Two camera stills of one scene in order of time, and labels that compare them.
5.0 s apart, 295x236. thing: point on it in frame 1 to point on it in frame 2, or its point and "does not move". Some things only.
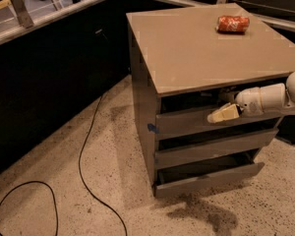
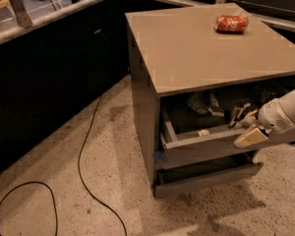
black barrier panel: x=39 y=77 does not move
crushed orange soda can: x=232 y=25 does not move
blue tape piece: x=151 y=127 to x=157 y=154
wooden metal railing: x=14 y=7 does not move
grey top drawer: x=195 y=123 to x=218 y=145
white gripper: x=249 y=101 to x=273 y=116
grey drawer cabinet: x=186 y=62 does not move
